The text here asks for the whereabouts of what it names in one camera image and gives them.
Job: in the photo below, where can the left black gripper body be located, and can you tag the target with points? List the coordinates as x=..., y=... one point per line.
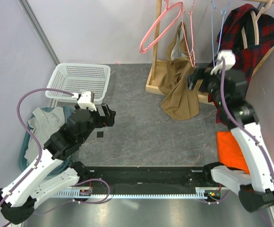
x=98, y=121

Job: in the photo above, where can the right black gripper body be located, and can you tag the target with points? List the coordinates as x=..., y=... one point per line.
x=210, y=83

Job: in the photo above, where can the red plaid skirt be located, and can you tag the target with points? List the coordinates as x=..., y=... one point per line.
x=231, y=39

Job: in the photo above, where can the tan brown garment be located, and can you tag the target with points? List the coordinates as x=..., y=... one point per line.
x=180, y=103

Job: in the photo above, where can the beige wooden hanger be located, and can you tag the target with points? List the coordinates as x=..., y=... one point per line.
x=252, y=37

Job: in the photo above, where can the thin pink wire hanger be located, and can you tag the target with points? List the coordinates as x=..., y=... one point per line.
x=187, y=26

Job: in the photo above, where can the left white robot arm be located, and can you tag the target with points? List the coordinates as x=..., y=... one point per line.
x=20, y=198

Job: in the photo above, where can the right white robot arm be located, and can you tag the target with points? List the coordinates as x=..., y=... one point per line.
x=256, y=188

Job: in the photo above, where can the small black square marker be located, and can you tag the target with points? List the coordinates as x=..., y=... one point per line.
x=100, y=134

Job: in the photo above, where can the grey t-shirt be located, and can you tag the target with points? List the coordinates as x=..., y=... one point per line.
x=43, y=125

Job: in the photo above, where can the white plastic basket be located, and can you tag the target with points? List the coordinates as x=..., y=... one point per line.
x=78, y=77

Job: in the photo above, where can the orange garment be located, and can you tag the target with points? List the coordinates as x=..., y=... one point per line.
x=229, y=152

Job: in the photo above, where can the wooden clothes rack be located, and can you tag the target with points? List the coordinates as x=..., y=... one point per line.
x=158, y=68

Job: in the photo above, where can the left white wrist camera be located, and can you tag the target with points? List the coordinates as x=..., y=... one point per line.
x=85, y=101

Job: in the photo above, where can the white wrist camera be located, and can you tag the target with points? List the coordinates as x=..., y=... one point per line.
x=85, y=101
x=225, y=59

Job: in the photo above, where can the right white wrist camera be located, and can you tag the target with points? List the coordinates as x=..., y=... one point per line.
x=225, y=59

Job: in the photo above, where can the light blue wire hanger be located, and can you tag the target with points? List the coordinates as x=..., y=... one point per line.
x=218, y=14

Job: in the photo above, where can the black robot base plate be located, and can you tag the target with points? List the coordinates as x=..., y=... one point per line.
x=116, y=176

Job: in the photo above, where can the slotted white cable duct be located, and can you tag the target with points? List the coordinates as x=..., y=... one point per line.
x=139, y=192

